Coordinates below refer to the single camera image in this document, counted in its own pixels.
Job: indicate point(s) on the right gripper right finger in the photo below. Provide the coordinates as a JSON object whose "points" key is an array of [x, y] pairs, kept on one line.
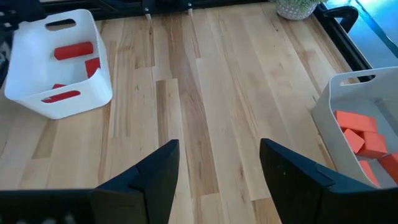
{"points": [[292, 186]]}

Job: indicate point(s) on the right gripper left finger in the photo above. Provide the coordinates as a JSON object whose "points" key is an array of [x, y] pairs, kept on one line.
{"points": [[149, 193]]}

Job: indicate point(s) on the small orange cube block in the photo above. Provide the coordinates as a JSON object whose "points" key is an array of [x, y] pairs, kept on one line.
{"points": [[353, 141], [373, 144]]}

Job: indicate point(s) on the orange rectangular block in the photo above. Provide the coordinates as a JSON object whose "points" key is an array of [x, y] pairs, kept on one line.
{"points": [[390, 166], [356, 121], [368, 172]]}

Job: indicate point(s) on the red rectangular block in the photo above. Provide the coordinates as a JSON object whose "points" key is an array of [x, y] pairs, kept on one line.
{"points": [[60, 96], [73, 50], [92, 67]]}

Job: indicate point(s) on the grey plastic bin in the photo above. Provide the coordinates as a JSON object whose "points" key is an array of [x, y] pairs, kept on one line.
{"points": [[329, 124]]}

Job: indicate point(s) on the white plastic bin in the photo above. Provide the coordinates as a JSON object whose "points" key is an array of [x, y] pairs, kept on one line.
{"points": [[31, 77]]}

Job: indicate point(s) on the green plant in white pot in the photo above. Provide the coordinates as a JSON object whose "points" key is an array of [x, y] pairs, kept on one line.
{"points": [[295, 11]]}

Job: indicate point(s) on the black frame clamp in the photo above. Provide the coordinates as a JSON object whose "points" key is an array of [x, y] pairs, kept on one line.
{"points": [[348, 14]]}

